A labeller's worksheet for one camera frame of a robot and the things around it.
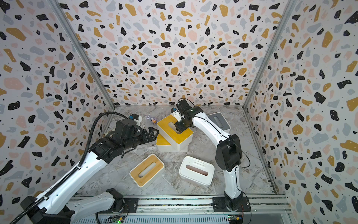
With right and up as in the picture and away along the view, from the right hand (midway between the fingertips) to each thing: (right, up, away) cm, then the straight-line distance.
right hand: (180, 126), depth 89 cm
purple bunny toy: (-22, +4, +20) cm, 30 cm away
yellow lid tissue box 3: (-19, -27, -5) cm, 34 cm away
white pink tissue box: (+10, -25, -10) cm, 29 cm away
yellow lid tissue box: (-11, -12, -1) cm, 17 cm away
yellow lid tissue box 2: (-8, -2, -6) cm, 10 cm away
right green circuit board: (+28, -47, -17) cm, 58 cm away
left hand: (-13, -2, -17) cm, 21 cm away
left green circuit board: (-31, -46, -19) cm, 58 cm away
